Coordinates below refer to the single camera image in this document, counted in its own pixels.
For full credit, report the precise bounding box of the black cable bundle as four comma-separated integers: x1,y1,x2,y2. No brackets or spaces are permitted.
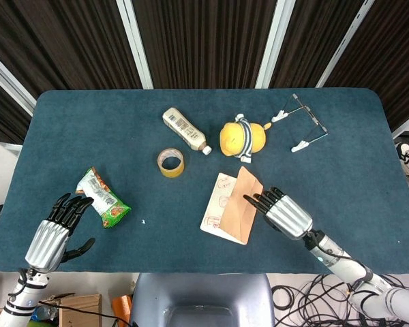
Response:
271,272,409,327

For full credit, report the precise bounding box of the yellow tape roll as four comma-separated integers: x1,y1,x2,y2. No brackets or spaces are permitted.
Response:
156,147,185,178

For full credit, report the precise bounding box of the beige drink bottle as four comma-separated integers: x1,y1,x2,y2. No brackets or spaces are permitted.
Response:
162,107,213,155

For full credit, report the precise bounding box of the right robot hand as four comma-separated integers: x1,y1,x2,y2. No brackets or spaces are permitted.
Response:
243,186,314,240

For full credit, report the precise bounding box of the blue table mat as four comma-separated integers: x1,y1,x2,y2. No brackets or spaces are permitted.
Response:
0,88,409,275

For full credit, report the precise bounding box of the green snack packet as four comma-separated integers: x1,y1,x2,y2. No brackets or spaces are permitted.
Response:
75,166,133,229

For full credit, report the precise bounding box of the cardboard box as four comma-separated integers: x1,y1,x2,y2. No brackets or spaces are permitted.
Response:
0,293,103,327

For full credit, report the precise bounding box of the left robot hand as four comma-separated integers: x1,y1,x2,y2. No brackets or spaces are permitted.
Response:
25,193,96,273

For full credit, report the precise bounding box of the yellow plush toy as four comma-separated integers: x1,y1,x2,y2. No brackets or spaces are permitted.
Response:
219,114,273,164

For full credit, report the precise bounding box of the orange object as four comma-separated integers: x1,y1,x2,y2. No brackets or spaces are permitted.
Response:
111,295,133,323

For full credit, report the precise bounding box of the spiral notebook with tan cover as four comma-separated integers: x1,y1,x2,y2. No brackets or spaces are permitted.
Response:
200,166,264,245

